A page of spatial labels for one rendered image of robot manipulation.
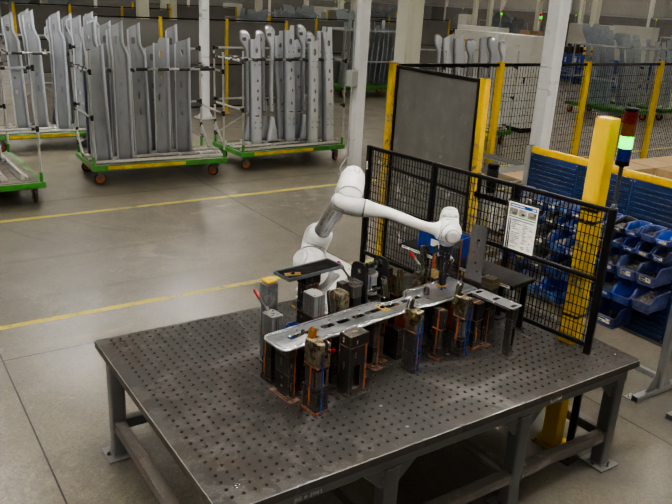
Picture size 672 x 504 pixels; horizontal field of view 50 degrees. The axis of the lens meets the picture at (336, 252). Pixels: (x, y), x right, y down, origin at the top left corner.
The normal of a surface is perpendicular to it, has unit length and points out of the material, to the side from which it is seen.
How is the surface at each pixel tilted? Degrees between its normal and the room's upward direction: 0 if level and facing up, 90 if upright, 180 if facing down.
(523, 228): 90
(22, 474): 0
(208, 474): 0
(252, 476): 0
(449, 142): 91
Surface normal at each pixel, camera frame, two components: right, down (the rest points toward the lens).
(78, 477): 0.05, -0.94
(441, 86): -0.84, 0.11
